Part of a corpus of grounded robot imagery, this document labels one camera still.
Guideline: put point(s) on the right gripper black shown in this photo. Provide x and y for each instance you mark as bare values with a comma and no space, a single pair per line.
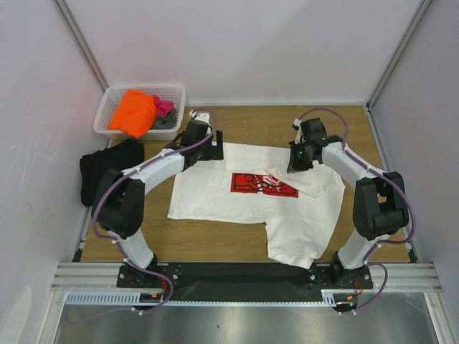
295,165

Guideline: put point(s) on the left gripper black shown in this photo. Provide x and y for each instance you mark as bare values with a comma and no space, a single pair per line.
214,153

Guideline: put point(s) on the white Coca-Cola t-shirt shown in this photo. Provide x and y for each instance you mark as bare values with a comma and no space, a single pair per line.
251,185

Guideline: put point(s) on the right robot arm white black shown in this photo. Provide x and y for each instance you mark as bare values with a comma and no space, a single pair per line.
380,207

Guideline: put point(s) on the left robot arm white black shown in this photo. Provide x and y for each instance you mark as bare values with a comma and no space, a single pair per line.
118,209

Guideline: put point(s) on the grey t-shirt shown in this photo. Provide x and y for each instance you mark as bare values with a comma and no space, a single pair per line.
167,122

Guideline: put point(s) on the pink t-shirt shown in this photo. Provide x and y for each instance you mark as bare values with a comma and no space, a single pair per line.
163,107

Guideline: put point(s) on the white plastic basket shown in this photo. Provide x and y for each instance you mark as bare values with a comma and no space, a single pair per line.
112,97

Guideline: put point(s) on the orange t-shirt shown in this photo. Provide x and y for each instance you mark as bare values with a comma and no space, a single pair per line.
135,114

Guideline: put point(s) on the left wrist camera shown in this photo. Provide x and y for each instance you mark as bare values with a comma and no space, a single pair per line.
200,115

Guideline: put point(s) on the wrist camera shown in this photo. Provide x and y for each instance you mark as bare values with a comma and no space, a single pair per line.
200,115
297,127

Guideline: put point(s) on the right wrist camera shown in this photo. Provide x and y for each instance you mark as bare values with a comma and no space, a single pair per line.
297,127

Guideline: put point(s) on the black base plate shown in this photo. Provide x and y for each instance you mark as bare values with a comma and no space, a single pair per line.
258,282

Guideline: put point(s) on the aluminium frame rail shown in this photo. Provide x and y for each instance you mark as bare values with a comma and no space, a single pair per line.
402,277

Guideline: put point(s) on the white slotted cable duct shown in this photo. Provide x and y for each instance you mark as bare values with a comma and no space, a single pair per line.
114,298

